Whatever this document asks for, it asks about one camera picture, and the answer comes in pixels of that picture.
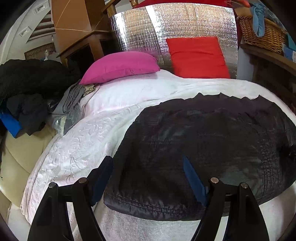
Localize dark navy quilted jacket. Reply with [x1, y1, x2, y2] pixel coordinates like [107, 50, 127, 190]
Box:
[104, 94, 295, 221]

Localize pile of black clothes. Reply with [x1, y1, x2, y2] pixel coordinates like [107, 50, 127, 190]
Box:
[1, 59, 76, 135]

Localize cream leather seat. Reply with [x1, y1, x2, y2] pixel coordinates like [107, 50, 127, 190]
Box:
[1, 126, 56, 240]

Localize grey folded garment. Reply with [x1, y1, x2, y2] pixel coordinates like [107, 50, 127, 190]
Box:
[46, 82, 96, 136]

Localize white embossed bedspread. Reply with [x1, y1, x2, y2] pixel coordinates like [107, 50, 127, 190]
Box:
[21, 70, 295, 240]

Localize wooden shelf unit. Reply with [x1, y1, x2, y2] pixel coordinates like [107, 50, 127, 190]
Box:
[237, 44, 295, 112]

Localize red pillow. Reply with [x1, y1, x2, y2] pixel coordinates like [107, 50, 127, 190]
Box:
[166, 36, 230, 79]

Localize magenta pillow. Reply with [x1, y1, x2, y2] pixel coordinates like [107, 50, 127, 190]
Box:
[79, 51, 160, 85]

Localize brown wooden nightstand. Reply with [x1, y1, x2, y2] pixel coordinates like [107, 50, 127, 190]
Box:
[59, 30, 118, 73]

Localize woven wicker basket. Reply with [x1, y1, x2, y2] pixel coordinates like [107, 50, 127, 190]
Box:
[236, 15, 287, 55]

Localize brown cardboard box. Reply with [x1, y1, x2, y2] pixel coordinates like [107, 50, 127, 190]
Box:
[51, 0, 111, 53]

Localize light blue cloth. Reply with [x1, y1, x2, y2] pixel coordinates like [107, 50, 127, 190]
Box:
[250, 3, 266, 38]

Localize silver foil insulation sheet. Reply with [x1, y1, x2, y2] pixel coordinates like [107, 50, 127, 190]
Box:
[110, 3, 238, 78]

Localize red blanket on headboard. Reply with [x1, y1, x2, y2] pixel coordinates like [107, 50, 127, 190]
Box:
[134, 0, 230, 9]

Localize wooden headboard frame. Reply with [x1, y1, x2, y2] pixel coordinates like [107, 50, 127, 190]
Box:
[101, 0, 142, 18]

